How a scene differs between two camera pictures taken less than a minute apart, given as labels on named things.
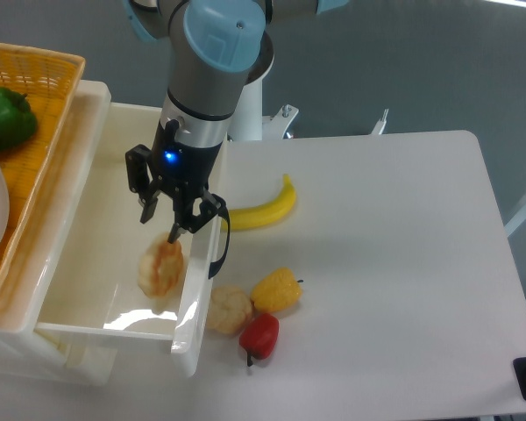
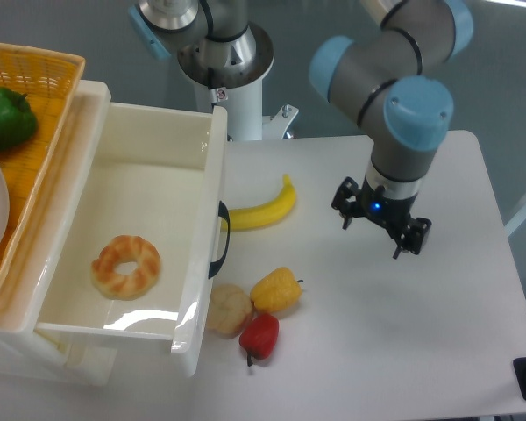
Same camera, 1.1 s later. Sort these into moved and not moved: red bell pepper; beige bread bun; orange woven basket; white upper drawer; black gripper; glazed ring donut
Moved: black gripper; glazed ring donut
Not moved: red bell pepper; beige bread bun; orange woven basket; white upper drawer
